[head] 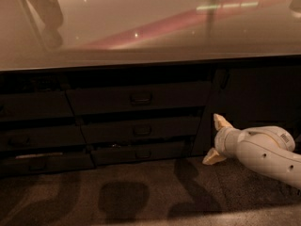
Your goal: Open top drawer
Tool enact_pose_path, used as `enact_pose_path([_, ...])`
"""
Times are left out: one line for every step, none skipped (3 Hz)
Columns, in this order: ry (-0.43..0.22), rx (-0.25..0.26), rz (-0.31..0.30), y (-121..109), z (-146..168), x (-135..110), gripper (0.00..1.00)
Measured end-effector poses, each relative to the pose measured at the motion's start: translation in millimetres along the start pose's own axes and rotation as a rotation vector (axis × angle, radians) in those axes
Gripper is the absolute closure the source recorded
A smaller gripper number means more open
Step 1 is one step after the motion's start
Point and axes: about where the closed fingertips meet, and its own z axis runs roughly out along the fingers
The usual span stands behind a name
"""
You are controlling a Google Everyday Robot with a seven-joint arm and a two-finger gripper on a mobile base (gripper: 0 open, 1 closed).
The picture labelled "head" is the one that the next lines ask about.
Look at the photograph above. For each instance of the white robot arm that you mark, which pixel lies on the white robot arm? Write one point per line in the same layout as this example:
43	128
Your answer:
267	150

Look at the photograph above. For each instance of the dark drawer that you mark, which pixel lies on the dark drawer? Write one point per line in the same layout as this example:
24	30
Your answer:
147	97
45	164
140	129
142	152
34	106
44	137

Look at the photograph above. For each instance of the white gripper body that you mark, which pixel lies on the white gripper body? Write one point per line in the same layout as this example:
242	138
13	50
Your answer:
220	139

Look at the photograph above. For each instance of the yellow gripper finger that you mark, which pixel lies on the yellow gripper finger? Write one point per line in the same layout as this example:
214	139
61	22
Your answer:
212	157
220	122

